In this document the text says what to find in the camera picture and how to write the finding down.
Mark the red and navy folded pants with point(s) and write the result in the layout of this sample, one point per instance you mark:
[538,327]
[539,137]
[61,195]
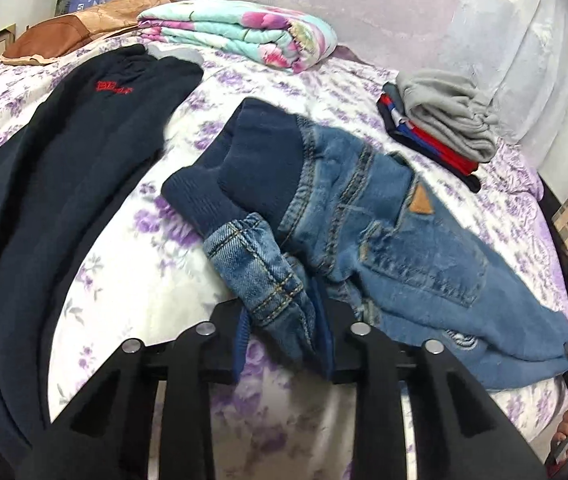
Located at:
[401,129]

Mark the black sweatpants red logo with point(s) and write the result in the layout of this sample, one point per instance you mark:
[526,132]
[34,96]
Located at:
[62,178]

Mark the floral folded blanket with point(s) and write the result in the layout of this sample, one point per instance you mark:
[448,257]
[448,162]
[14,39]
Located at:
[271,36]

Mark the white lace headboard cover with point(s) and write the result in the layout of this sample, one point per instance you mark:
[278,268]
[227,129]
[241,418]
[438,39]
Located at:
[516,50]

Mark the blue denim jeans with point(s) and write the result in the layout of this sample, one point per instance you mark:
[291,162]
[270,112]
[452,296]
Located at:
[293,214]

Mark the brown pillow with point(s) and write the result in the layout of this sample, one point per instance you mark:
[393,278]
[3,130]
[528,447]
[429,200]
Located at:
[46,42]

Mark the grey folded pants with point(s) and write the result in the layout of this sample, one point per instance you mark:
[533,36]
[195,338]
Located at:
[452,110]

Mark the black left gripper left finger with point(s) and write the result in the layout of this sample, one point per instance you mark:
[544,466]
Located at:
[104,432]

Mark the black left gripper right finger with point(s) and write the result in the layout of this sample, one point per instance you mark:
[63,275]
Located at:
[459,431]

